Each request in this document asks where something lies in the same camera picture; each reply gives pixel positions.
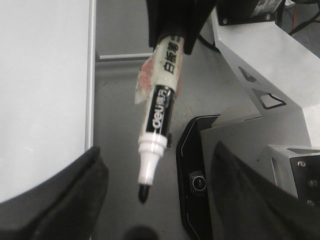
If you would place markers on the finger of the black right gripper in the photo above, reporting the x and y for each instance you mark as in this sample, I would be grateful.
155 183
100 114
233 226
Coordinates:
249 207

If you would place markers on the black marker-holding left gripper right finger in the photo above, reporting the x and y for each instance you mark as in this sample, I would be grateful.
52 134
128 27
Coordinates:
183 18

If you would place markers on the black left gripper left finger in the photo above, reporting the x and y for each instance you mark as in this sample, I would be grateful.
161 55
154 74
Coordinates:
65 207

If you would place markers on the black and white whiteboard marker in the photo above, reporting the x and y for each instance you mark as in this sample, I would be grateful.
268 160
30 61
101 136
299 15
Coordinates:
157 86

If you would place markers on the black camera housing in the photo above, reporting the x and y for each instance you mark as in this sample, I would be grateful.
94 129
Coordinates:
192 181

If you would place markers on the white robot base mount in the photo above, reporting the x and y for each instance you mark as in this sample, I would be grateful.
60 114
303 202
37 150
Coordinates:
277 131

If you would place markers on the white whiteboard with metal frame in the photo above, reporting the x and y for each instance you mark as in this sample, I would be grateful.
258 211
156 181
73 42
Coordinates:
47 80

